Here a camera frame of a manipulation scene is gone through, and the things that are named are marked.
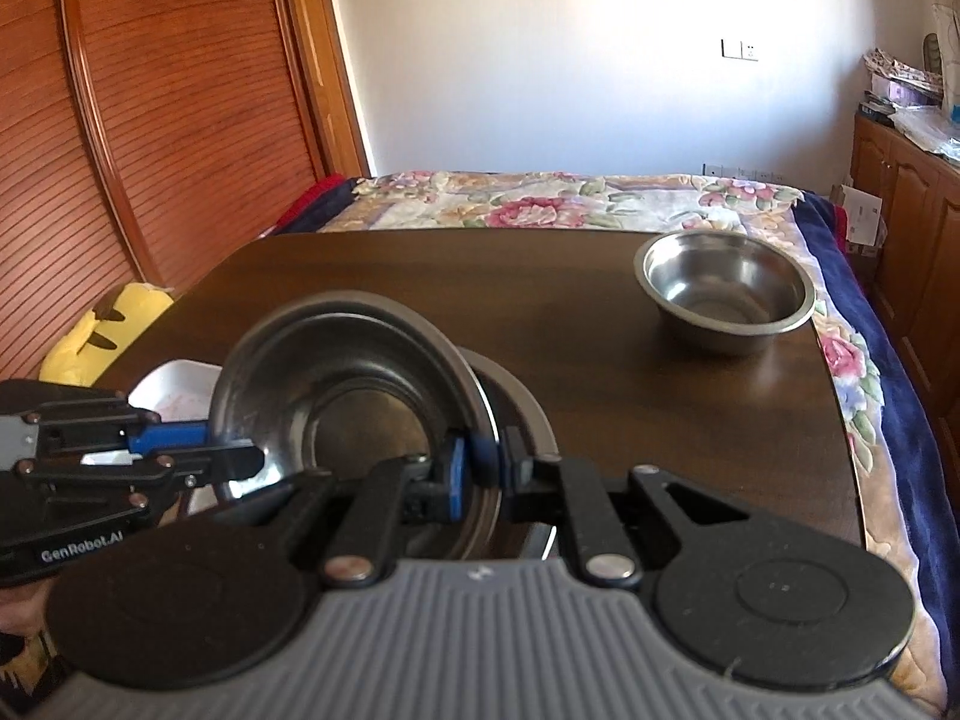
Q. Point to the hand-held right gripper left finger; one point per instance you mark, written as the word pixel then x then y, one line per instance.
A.
pixel 454 484

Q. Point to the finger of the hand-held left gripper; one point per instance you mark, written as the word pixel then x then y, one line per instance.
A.
pixel 225 463
pixel 172 437

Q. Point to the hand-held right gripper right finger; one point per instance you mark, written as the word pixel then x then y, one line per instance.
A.
pixel 486 465

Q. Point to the stainless steel bowl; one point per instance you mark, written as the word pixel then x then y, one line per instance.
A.
pixel 720 285
pixel 300 367
pixel 517 405

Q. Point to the yellow plush toy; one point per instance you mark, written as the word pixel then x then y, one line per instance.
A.
pixel 82 337

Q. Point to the floral bedspread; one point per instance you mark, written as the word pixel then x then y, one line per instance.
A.
pixel 525 202

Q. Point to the red cloth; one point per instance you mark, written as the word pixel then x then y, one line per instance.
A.
pixel 307 202

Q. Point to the wooden louvered wardrobe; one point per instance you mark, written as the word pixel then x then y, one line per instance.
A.
pixel 150 127

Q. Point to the white cardboard box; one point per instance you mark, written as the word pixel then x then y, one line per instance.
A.
pixel 861 217

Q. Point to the wooden cabinet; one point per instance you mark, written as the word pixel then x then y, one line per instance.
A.
pixel 922 262

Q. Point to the pile of papers and bags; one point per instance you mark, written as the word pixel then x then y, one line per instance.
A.
pixel 907 101

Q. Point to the patterned curtain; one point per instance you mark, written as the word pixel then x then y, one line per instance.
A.
pixel 941 0

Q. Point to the wall socket strip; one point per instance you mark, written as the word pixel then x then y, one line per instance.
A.
pixel 742 171

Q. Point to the white wall socket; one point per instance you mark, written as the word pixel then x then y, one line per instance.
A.
pixel 739 49

